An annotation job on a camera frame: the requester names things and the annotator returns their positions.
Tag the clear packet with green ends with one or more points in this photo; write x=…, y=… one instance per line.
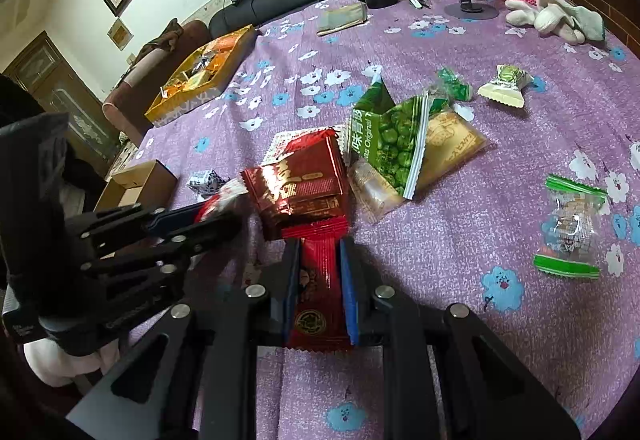
x=570, y=230

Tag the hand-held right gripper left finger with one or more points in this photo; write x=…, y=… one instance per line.
x=291, y=292

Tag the red and white snack packet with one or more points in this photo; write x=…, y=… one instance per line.
x=225, y=196

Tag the wooden door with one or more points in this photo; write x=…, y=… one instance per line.
x=55, y=85

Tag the purple floral tablecloth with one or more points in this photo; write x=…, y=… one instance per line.
x=500, y=160

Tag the green booklet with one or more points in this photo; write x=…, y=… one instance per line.
x=342, y=17

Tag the keys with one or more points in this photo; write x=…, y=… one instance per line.
x=416, y=1

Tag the small green candy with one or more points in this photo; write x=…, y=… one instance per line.
x=452, y=85

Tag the green pea snack packet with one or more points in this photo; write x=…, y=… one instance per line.
x=390, y=145

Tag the small silver candy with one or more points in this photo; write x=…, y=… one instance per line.
x=204, y=181

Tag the white gloves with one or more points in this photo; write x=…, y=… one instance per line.
x=550, y=15

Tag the brown chair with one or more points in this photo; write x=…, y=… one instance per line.
x=130, y=95

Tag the white packet with red print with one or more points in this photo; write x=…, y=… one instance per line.
x=281, y=143

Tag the white and green pastry packet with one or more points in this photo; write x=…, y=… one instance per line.
x=505, y=82

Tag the tan biscuit packet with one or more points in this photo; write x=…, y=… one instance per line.
x=450, y=140

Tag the clear biscuit packet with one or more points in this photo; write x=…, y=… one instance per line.
x=372, y=192

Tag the yellow wall sign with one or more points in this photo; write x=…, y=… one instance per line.
x=120, y=33

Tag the person's left forearm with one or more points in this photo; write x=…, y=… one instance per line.
x=55, y=365

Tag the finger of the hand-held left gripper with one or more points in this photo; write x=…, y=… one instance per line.
x=175, y=219
x=210, y=235

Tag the dark red glossy snack packet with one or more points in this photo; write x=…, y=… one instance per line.
x=295, y=190

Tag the yellow snack tray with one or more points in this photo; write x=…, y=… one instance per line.
x=200, y=70

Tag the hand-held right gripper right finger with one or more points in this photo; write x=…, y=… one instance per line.
x=350, y=292

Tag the cardboard box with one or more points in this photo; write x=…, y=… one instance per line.
x=135, y=191

